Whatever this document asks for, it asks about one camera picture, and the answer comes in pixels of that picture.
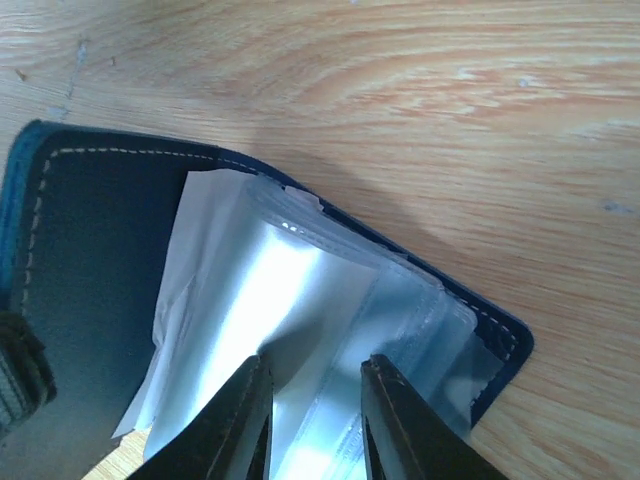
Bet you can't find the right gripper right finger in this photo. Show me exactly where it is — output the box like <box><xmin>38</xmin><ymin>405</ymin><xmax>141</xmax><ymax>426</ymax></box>
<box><xmin>361</xmin><ymin>354</ymin><xmax>505</xmax><ymax>479</ymax></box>

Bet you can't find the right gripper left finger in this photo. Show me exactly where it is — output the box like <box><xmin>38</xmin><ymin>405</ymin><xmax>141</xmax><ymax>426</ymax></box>
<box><xmin>130</xmin><ymin>355</ymin><xmax>273</xmax><ymax>480</ymax></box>

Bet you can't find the dark blue card holder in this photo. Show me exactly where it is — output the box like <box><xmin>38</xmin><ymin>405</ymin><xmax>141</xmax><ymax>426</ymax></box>
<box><xmin>1</xmin><ymin>121</ymin><xmax>534</xmax><ymax>479</ymax></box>

